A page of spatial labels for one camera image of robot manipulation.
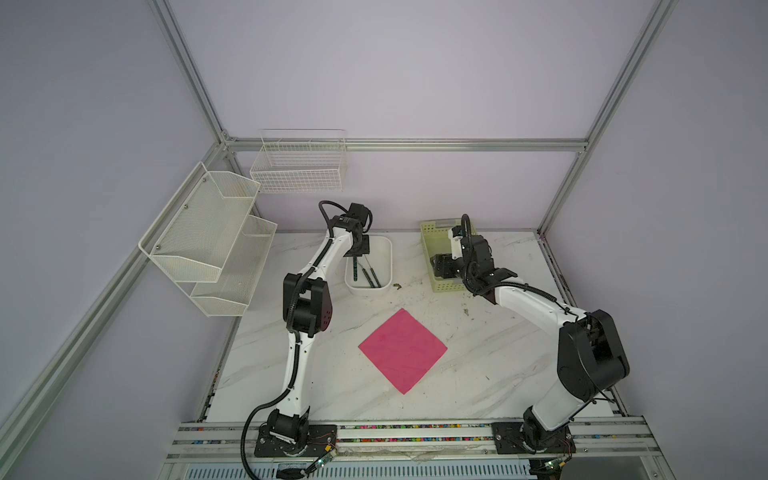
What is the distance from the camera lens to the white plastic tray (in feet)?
3.26

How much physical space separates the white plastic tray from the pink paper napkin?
12 cm

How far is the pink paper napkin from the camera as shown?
855 millimetres
